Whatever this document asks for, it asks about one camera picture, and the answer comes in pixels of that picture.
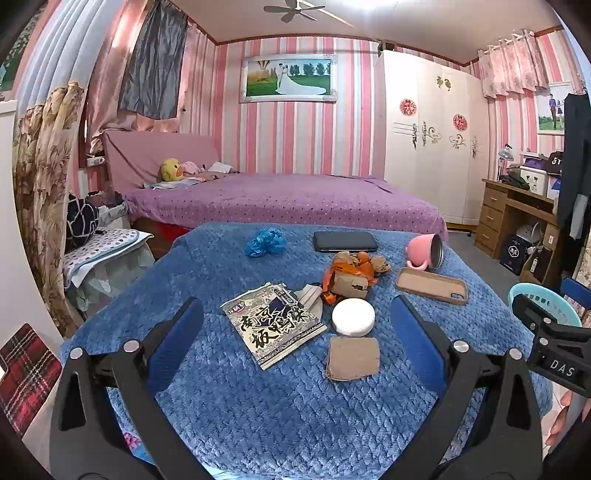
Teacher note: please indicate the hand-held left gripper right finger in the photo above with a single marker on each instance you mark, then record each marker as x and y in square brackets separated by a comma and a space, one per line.
[415, 341]

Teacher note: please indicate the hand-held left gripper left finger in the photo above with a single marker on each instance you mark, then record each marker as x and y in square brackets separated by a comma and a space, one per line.
[178, 337]

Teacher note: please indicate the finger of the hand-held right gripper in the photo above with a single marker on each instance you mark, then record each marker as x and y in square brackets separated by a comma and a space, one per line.
[577, 295]
[531, 318]

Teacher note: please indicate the turquoise plastic basket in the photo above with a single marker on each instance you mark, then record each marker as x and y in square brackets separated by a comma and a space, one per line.
[545, 304]

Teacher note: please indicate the square brown cardboard piece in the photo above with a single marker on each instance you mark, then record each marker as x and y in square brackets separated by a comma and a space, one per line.
[353, 357]

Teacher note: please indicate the white round lid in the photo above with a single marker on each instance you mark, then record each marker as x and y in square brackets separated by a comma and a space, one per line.
[353, 318]

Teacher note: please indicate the printed snack packet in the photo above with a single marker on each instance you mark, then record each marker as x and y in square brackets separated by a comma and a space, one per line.
[272, 325]

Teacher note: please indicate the small orange peel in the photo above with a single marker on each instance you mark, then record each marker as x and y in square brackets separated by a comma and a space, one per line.
[363, 258]

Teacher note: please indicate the blue plastic glove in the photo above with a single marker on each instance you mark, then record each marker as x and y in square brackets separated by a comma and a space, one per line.
[264, 242]

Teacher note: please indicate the person's right hand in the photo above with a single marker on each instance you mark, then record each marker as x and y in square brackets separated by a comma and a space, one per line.
[561, 417]

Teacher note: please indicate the brown cardboard box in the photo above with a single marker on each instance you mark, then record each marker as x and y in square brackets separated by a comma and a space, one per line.
[538, 265]

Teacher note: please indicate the brown phone case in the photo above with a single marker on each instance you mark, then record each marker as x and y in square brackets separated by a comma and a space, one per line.
[429, 285]

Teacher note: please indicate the black gift bag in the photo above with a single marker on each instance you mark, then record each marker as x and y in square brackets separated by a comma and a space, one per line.
[515, 256]

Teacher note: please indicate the white fan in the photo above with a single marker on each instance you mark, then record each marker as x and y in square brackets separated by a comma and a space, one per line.
[528, 234]

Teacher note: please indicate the pink mug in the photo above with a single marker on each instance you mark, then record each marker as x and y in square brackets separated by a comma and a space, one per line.
[420, 251]

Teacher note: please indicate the wooden desk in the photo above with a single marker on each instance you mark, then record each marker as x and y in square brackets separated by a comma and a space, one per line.
[494, 217]

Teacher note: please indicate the dotted cushion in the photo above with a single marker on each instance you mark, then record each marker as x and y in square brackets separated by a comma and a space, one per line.
[101, 247]

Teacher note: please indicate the white storage box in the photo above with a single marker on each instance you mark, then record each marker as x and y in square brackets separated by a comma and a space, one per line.
[534, 182]

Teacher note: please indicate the black phone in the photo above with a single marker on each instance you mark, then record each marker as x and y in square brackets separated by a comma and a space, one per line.
[345, 241]

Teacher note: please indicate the blue fleece blanket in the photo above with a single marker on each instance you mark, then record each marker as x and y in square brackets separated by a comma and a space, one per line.
[277, 415]

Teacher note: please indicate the dark clothes pile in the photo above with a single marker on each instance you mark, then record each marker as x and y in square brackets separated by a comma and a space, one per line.
[516, 179]

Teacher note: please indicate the hanging black garment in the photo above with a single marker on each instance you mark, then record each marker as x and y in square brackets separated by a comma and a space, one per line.
[575, 161]

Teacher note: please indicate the black lettered bag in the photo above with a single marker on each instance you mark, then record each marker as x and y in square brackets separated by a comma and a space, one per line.
[556, 161]

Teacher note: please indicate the purple bag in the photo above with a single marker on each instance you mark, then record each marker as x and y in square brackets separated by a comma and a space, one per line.
[538, 162]

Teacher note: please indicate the black and white patterned bag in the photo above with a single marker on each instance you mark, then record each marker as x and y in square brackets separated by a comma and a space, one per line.
[82, 220]

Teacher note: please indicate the red plaid cloth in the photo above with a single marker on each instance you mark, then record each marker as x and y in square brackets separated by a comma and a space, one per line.
[27, 378]

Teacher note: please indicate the desk lamp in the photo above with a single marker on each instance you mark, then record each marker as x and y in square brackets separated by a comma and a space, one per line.
[505, 154]

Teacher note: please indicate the white wardrobe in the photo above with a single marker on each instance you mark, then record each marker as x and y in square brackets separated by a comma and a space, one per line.
[429, 175]

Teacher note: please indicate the yellow duck plush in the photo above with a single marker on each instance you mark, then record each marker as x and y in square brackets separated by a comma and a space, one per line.
[171, 170]

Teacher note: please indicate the pink cloth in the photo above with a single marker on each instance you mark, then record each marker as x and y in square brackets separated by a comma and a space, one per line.
[193, 167]

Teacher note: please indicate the white cloth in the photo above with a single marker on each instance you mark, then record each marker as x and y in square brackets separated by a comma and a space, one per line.
[220, 167]

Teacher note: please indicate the bed with purple dotted cover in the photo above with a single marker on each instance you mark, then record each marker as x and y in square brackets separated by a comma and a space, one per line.
[286, 198]

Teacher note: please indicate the small framed couple picture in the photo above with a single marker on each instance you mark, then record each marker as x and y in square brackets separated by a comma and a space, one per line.
[551, 110]

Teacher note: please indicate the white power strip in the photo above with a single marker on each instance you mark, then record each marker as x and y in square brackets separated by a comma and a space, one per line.
[95, 162]

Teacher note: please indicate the red round paper decal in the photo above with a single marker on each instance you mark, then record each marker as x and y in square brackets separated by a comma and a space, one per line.
[460, 122]
[408, 107]

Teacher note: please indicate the beige floral curtain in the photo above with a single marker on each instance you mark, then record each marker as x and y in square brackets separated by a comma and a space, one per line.
[46, 161]

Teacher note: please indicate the pink floral valance curtain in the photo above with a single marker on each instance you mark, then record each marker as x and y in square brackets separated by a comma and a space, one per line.
[512, 64]

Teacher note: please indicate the pink satin curtain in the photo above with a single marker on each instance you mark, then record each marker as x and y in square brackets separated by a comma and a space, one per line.
[108, 92]

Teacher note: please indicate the grey cloth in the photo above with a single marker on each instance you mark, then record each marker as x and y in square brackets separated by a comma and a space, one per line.
[154, 64]

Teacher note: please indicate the framed wedding picture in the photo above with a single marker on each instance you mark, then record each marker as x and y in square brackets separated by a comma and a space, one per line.
[288, 78]

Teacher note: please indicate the ceiling fan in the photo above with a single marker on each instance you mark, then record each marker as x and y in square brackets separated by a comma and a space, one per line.
[291, 10]

